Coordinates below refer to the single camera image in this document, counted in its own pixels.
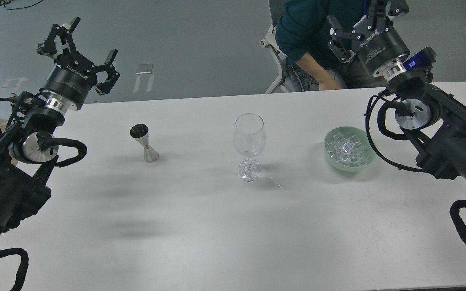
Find clear wine glass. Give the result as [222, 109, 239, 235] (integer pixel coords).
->
[233, 113, 266, 182]

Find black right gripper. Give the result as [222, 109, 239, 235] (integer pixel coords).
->
[327, 0, 410, 77]

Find green bowl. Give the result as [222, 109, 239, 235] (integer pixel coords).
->
[324, 127, 377, 173]

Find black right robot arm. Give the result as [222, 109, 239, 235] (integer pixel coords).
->
[328, 0, 466, 245]

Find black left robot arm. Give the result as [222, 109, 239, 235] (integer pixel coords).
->
[0, 17, 120, 291]

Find steel double jigger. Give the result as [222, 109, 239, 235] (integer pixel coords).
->
[129, 124, 159, 163]

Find white office chair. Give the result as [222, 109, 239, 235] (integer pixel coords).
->
[261, 0, 318, 94]

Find pile of ice cubes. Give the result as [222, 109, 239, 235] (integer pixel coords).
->
[325, 130, 373, 168]

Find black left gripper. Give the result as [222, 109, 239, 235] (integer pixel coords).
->
[36, 17, 121, 111]

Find person in teal sweater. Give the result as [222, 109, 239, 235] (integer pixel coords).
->
[275, 0, 386, 91]

